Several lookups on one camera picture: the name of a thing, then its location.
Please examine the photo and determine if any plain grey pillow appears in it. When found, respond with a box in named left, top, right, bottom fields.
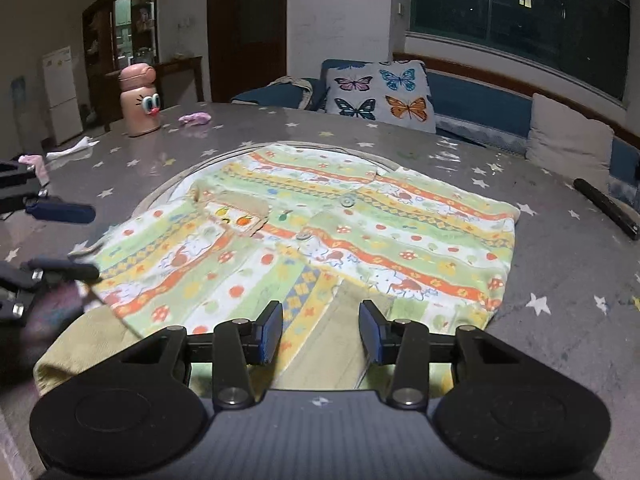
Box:
left=526, top=92, right=615, bottom=191

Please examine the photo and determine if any black remote control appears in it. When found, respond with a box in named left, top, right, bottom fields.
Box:
left=572, top=177, right=640, bottom=241

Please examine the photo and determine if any pink cartoon water bottle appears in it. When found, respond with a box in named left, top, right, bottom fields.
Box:
left=117, top=62, right=163, bottom=138

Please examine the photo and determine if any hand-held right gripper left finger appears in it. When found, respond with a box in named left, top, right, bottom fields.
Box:
left=107, top=301, right=284, bottom=409

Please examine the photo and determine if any butterfly print pillow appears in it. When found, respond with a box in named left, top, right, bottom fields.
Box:
left=325, top=60, right=437, bottom=134

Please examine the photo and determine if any beige garment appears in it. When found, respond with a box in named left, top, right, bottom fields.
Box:
left=267, top=76, right=315, bottom=111

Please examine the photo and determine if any pink and white sock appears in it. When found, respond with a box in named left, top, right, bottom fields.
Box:
left=18, top=154, right=51, bottom=186

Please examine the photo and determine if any blue sofa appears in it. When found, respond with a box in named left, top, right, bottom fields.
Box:
left=230, top=55, right=640, bottom=201

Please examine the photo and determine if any dark wooden side table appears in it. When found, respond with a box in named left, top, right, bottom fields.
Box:
left=87, top=56, right=205, bottom=131

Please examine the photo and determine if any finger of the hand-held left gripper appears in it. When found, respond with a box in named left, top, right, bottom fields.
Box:
left=0, top=257, right=101, bottom=329
left=0, top=162, right=97, bottom=224

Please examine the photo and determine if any white tissue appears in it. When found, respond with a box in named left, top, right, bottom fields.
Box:
left=46, top=136, right=100, bottom=161

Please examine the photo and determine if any dark glass window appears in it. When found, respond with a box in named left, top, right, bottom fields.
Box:
left=404, top=0, right=632, bottom=101

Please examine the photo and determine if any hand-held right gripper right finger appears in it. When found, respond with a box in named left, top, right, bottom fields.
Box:
left=359, top=300, right=538, bottom=409

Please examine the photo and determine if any striped printed children's shirt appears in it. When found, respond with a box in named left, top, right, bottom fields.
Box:
left=32, top=142, right=521, bottom=396

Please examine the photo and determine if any dark wooden door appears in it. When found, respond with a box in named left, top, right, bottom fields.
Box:
left=206, top=0, right=288, bottom=105

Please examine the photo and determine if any white refrigerator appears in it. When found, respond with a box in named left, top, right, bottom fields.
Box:
left=41, top=46, right=83, bottom=147

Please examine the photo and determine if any glass display cabinet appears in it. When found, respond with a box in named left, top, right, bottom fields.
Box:
left=82, top=0, right=161, bottom=131

